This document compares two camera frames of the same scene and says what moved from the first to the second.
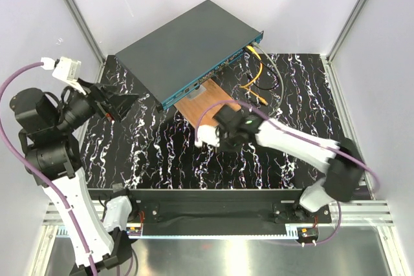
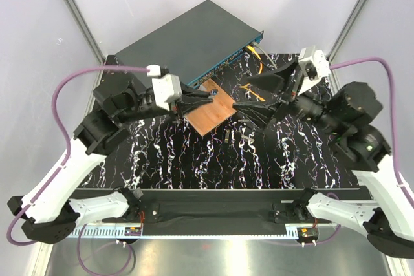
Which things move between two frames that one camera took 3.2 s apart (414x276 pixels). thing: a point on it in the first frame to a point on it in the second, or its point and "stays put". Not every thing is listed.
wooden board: [193, 109] stays put
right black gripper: [220, 131] to [262, 114]
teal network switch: [171, 60] stays put
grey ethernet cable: [257, 44] stays put
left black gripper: [115, 108] to [178, 106]
